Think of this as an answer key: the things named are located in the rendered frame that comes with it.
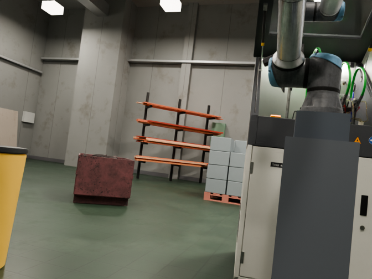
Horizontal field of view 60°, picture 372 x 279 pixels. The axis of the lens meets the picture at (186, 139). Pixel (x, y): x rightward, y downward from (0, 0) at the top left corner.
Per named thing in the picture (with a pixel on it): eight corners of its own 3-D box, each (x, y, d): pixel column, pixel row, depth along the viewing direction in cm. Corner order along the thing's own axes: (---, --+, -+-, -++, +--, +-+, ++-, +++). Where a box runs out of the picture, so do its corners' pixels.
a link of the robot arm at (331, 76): (342, 87, 117) (346, 50, 117) (303, 85, 121) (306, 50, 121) (337, 94, 128) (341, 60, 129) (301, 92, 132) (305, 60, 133)
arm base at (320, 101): (346, 113, 114) (348, 86, 115) (300, 110, 119) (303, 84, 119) (339, 120, 128) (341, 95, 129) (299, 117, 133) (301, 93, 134)
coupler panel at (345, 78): (330, 118, 215) (335, 72, 217) (329, 119, 219) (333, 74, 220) (351, 120, 213) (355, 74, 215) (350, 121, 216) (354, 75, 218)
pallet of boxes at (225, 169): (216, 194, 668) (222, 141, 674) (253, 200, 645) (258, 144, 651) (203, 199, 561) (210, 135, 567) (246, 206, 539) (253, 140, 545)
